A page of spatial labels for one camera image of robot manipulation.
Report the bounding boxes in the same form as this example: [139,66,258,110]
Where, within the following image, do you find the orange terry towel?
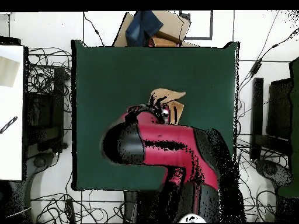
[148,87,187,125]

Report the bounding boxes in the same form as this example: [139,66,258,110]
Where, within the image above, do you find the black flat box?
[266,78,294,141]

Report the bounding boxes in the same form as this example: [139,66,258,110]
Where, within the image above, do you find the dark green table cloth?
[71,39,240,191]

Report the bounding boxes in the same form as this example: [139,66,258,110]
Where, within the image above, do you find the folded orange towel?
[149,36,182,47]

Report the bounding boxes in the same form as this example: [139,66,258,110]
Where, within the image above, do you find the dark brown cloth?
[152,30,183,46]

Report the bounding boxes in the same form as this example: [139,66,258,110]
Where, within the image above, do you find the blue denim jeans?
[125,10,164,47]

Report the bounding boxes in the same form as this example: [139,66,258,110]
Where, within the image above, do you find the brown cardboard box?
[112,10,199,48]

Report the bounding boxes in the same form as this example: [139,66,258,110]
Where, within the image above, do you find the black upright bar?
[250,77,265,162]

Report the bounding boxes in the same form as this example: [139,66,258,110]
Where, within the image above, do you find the black equipment stand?
[23,66,68,159]

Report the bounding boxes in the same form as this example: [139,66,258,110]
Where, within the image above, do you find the dark green fabric panel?
[277,57,299,198]

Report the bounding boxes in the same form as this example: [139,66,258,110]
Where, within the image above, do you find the black power strip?
[64,197,77,223]

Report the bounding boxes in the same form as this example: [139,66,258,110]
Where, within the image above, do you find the white side table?
[0,44,25,181]

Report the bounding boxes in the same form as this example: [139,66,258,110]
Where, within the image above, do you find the black striped stick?
[0,115,18,135]

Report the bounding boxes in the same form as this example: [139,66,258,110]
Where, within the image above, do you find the beige paper sheet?
[0,55,20,88]

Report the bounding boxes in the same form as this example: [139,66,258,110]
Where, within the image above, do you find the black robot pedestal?
[123,190,178,223]

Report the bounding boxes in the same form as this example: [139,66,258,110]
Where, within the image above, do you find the black square floor frame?
[179,10,214,41]

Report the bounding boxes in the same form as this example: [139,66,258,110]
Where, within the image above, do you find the black cable with adapter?
[238,27,299,94]

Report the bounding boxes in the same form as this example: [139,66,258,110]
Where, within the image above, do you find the black floor cable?
[82,11,105,47]

